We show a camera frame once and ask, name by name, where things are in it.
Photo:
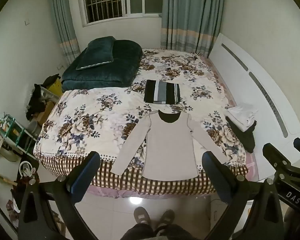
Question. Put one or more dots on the person's left shoe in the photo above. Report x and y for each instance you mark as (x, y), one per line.
(142, 215)

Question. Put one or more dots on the green storage rack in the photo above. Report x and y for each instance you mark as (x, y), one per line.
(17, 132)

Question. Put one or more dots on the beige long-sleeve shirt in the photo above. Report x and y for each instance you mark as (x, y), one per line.
(168, 145)

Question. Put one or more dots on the green striped curtain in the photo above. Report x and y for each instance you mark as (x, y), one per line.
(190, 17)
(63, 22)

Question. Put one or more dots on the white bed headboard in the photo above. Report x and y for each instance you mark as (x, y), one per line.
(242, 62)

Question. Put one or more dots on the bed with floral cover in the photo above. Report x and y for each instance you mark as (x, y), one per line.
(95, 115)

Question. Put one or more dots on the pink bed mattress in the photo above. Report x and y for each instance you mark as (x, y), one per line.
(150, 191)

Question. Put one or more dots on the black cloth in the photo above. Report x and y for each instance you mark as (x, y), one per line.
(245, 137)

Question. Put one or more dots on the wall socket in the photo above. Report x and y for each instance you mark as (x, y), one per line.
(60, 67)

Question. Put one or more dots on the person's right shoe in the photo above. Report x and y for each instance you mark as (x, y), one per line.
(167, 216)

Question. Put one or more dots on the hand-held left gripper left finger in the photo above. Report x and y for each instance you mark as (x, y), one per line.
(86, 173)

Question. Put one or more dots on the white folded clothes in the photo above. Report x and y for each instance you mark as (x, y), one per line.
(242, 115)

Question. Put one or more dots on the wooden stick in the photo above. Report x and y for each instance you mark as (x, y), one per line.
(1, 177)

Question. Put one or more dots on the person's shoe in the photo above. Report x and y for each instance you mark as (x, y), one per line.
(167, 216)
(142, 215)

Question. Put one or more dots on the wall switch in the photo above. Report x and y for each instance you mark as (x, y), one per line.
(27, 22)

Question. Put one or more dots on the yellow board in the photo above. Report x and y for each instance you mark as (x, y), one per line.
(55, 88)

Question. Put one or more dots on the dark green pillow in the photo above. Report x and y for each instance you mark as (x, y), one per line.
(97, 52)

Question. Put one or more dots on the grey bucket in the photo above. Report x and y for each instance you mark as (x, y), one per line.
(35, 128)

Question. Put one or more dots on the dark green folded quilt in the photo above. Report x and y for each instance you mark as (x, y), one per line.
(120, 65)

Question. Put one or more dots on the person's dark trousers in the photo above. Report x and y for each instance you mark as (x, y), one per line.
(152, 232)

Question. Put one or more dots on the black clothes pile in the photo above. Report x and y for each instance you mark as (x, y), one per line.
(36, 102)

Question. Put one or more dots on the striped folded cloth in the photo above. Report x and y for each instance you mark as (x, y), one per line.
(162, 92)

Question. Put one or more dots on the barred window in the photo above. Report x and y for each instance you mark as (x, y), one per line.
(115, 0)

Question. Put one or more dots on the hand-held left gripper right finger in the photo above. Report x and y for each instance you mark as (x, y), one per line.
(215, 175)

